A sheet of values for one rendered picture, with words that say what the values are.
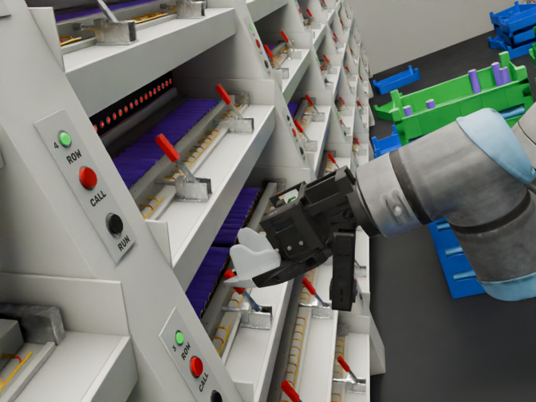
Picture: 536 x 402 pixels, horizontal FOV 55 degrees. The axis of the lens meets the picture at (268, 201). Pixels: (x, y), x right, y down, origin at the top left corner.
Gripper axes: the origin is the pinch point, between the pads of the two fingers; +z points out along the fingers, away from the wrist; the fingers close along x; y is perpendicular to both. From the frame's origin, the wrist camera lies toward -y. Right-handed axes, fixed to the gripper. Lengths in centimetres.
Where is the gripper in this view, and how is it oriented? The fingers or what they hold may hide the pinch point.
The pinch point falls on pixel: (238, 280)
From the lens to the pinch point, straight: 68.1
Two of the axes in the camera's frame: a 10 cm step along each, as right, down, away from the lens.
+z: -8.4, 4.1, 3.6
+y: -5.2, -8.1, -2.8
